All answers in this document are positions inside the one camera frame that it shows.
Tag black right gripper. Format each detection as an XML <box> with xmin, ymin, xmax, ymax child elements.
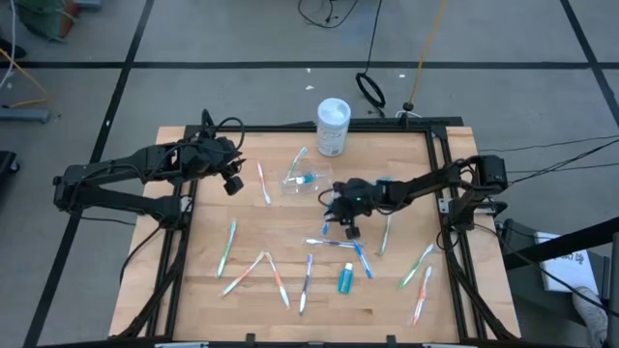
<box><xmin>324</xmin><ymin>176</ymin><xmax>378</xmax><ymax>242</ymax></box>

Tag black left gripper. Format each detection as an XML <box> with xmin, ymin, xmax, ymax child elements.
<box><xmin>204</xmin><ymin>137</ymin><xmax>249</xmax><ymax>197</ymax></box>

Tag orange toothbrush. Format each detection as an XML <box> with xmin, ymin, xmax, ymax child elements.
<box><xmin>263</xmin><ymin>250</ymin><xmax>292</xmax><ymax>311</ymax></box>
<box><xmin>219</xmin><ymin>249</ymin><xmax>267</xmax><ymax>299</ymax></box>
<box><xmin>410</xmin><ymin>265</ymin><xmax>433</xmax><ymax>327</ymax></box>
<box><xmin>255</xmin><ymin>160</ymin><xmax>274</xmax><ymax>208</ymax></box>

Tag green toothbrush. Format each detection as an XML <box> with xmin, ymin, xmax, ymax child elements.
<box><xmin>215</xmin><ymin>218</ymin><xmax>239</xmax><ymax>280</ymax></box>
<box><xmin>397</xmin><ymin>242</ymin><xmax>436</xmax><ymax>291</ymax></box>
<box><xmin>283</xmin><ymin>146</ymin><xmax>310</xmax><ymax>188</ymax></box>
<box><xmin>376</xmin><ymin>214</ymin><xmax>394</xmax><ymax>257</ymax></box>

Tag purple toothbrush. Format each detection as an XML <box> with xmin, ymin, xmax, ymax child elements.
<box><xmin>297</xmin><ymin>253</ymin><xmax>314</xmax><ymax>317</ymax></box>

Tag blue toothbrush horizontal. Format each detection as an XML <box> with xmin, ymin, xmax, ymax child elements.
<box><xmin>303</xmin><ymin>237</ymin><xmax>360</xmax><ymax>249</ymax></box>

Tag white wipes canister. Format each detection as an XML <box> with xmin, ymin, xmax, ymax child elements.
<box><xmin>316</xmin><ymin>97</ymin><xmax>353</xmax><ymax>159</ymax></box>

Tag black equipment cart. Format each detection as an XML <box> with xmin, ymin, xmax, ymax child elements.
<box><xmin>497</xmin><ymin>216</ymin><xmax>619</xmax><ymax>348</ymax></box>

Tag grey metal floor base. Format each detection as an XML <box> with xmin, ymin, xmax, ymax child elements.
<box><xmin>0</xmin><ymin>106</ymin><xmax>52</xmax><ymax>125</ymax></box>

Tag black chair base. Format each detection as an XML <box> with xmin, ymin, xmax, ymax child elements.
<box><xmin>0</xmin><ymin>150</ymin><xmax>21</xmax><ymax>176</ymax></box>

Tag black metal beam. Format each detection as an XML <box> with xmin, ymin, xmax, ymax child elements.
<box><xmin>502</xmin><ymin>217</ymin><xmax>619</xmax><ymax>271</ymax></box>

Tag white notebook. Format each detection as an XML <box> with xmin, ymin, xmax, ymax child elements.
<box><xmin>533</xmin><ymin>230</ymin><xmax>602</xmax><ymax>296</ymax></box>

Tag green orange bag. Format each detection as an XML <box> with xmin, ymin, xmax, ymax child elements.
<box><xmin>13</xmin><ymin>0</ymin><xmax>81</xmax><ymax>44</ymax></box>

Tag person's foot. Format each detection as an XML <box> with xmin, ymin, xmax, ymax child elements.
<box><xmin>0</xmin><ymin>37</ymin><xmax>28</xmax><ymax>60</ymax></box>

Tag person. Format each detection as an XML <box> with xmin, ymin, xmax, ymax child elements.
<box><xmin>572</xmin><ymin>285</ymin><xmax>609</xmax><ymax>345</ymax></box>

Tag black aluminium table frame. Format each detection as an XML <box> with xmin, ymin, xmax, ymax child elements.
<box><xmin>113</xmin><ymin>108</ymin><xmax>522</xmax><ymax>345</ymax></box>

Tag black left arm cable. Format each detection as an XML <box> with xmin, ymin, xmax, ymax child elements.
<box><xmin>212</xmin><ymin>115</ymin><xmax>247</xmax><ymax>147</ymax></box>

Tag coiled black floor cable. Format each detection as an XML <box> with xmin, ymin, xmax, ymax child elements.
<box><xmin>355</xmin><ymin>0</ymin><xmax>387</xmax><ymax>110</ymax></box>

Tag yellow hanging cable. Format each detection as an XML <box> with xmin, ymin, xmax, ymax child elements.
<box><xmin>407</xmin><ymin>0</ymin><xmax>449</xmax><ymax>110</ymax></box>

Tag yellow floor cable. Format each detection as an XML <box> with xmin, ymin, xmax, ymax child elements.
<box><xmin>0</xmin><ymin>46</ymin><xmax>49</xmax><ymax>110</ymax></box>

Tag white floor cable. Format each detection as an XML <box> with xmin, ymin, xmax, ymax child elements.
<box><xmin>0</xmin><ymin>0</ymin><xmax>18</xmax><ymax>91</ymax></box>

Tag grey metal post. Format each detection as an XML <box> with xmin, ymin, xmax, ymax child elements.
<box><xmin>606</xmin><ymin>231</ymin><xmax>619</xmax><ymax>348</ymax></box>

